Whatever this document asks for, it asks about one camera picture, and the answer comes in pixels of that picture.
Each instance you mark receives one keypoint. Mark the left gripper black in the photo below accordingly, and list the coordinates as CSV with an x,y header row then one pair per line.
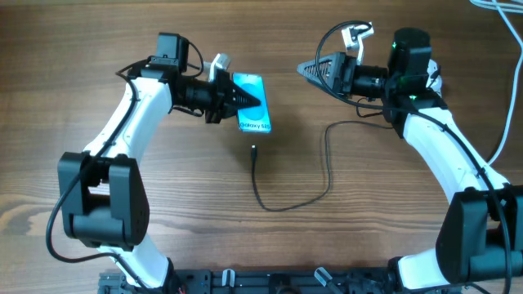
x,y
225,90

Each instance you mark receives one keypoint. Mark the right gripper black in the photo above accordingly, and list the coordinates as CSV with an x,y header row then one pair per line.
x,y
337,82

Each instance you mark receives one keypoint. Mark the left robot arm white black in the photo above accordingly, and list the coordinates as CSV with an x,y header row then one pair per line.
x,y
103,203

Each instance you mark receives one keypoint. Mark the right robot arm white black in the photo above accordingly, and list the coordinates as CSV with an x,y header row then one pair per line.
x,y
481,236

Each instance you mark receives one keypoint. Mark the white power strip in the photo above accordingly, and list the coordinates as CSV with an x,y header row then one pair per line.
x,y
434,80

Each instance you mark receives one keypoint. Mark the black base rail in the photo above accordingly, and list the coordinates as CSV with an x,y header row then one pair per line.
x,y
204,281

